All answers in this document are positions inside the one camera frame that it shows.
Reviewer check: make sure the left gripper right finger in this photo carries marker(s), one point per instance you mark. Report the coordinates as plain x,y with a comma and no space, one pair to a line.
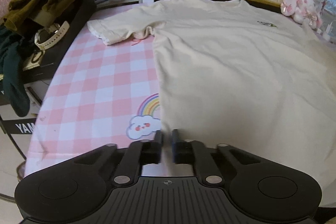
196,154

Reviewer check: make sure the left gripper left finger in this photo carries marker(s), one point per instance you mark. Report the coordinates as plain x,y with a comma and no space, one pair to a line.
138,154

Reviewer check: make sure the beige t-shirt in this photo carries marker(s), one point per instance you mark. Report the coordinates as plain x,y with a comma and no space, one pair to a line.
231,73

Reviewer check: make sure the pink checkered desk mat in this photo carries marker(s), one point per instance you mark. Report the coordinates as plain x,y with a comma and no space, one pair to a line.
100,94

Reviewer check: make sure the black yamaha keyboard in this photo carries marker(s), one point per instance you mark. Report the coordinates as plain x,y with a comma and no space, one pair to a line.
42,65

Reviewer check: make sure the dark green garment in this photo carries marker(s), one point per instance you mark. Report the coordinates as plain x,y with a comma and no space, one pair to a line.
15,49

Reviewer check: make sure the pink white bunny plush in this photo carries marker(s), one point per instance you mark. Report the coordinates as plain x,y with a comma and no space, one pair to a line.
302,11

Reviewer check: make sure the beige strap wristwatch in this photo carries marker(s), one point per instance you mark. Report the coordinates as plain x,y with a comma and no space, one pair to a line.
48,37

